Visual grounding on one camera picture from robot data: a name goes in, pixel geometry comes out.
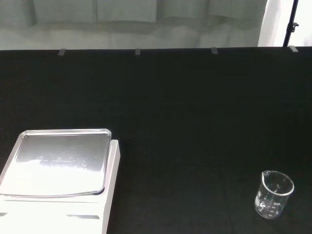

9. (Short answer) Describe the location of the black tripod stand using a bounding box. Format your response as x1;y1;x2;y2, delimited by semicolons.
282;0;300;47

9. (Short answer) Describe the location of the black bench cloth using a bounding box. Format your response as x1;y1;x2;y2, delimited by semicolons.
0;45;312;234

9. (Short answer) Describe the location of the white electronic balance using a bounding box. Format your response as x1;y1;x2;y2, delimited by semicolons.
0;128;121;234

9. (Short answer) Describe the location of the pale backdrop curtain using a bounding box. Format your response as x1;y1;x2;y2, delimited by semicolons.
0;0;312;51

